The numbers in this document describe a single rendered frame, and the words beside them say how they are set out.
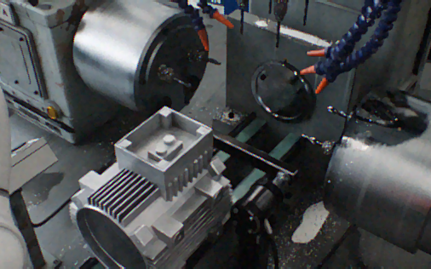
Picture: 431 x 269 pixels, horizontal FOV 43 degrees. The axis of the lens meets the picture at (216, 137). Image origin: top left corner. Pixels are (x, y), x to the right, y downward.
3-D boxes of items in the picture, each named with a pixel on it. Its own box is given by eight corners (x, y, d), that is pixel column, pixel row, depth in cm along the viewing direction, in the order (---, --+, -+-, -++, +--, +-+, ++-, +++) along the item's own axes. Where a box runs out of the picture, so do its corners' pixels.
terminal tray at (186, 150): (166, 137, 95) (163, 105, 90) (215, 163, 90) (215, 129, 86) (117, 176, 88) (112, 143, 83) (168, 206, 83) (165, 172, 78)
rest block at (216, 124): (226, 140, 136) (226, 102, 128) (249, 151, 133) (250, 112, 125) (211, 152, 132) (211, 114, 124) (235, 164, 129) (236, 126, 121)
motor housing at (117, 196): (154, 187, 107) (146, 112, 95) (233, 232, 98) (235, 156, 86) (78, 254, 95) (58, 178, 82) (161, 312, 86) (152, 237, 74)
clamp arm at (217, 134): (300, 179, 98) (189, 124, 109) (301, 167, 96) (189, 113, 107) (290, 190, 96) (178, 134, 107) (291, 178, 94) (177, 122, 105)
